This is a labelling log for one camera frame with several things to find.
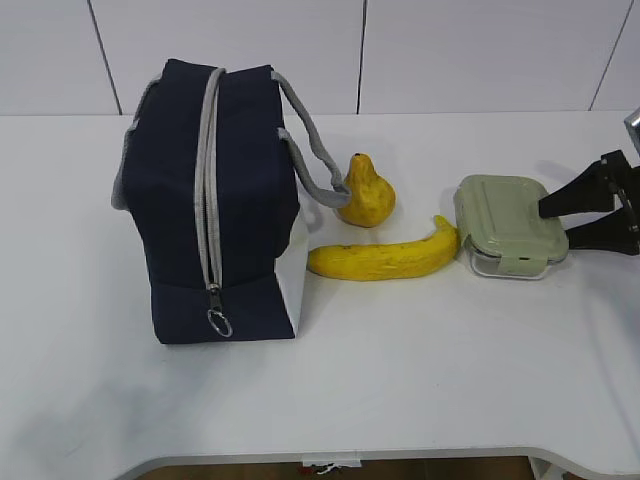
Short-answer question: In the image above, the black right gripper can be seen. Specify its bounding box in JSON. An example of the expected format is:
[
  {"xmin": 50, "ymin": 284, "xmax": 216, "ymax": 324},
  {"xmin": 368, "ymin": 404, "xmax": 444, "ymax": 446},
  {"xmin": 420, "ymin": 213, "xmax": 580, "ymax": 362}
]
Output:
[{"xmin": 538, "ymin": 150, "xmax": 639, "ymax": 256}]

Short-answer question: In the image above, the green lidded glass container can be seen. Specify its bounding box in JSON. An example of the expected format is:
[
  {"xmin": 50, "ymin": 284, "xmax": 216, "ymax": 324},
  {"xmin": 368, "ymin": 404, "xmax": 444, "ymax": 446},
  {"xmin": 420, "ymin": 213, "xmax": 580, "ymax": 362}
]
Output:
[{"xmin": 454, "ymin": 175, "xmax": 569, "ymax": 280}]

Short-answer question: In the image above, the yellow banana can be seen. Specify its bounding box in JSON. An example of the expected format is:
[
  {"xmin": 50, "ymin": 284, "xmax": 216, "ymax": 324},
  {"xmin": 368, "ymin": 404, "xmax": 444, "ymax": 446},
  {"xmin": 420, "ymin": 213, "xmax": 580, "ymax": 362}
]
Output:
[{"xmin": 307, "ymin": 215, "xmax": 460, "ymax": 282}]

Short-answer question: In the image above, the yellow pear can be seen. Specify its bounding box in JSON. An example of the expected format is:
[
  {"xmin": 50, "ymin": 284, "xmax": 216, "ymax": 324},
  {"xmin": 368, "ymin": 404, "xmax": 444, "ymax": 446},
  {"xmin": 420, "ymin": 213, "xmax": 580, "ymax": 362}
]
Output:
[{"xmin": 337, "ymin": 153, "xmax": 396, "ymax": 228}]

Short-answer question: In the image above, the navy blue lunch bag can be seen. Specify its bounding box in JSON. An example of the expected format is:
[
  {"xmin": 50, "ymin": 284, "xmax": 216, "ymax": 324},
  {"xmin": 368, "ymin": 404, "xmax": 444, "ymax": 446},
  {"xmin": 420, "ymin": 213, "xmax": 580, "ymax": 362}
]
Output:
[{"xmin": 111, "ymin": 59, "xmax": 351, "ymax": 345}]

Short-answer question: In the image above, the white bracket under table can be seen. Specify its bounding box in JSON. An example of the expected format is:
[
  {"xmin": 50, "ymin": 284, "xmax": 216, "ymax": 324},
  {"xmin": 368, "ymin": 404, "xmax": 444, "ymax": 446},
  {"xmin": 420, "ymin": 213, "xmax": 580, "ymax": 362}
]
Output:
[{"xmin": 300, "ymin": 454, "xmax": 362, "ymax": 475}]

